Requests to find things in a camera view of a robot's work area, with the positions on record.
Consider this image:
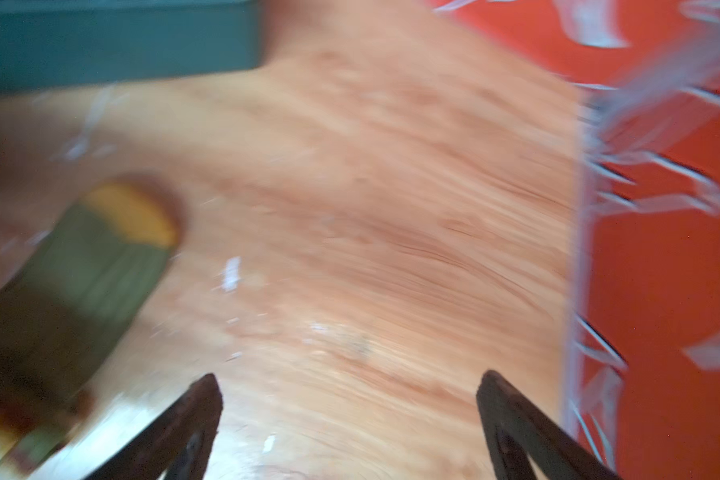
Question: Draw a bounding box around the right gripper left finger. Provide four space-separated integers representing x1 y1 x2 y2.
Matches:
87 374 223 480

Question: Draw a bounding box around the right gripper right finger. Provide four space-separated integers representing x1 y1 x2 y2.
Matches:
476 370 618 479

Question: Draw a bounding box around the green striped sock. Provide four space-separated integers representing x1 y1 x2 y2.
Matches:
0 176 183 475

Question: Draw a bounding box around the green compartment tray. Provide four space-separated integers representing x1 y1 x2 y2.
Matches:
0 1 263 94

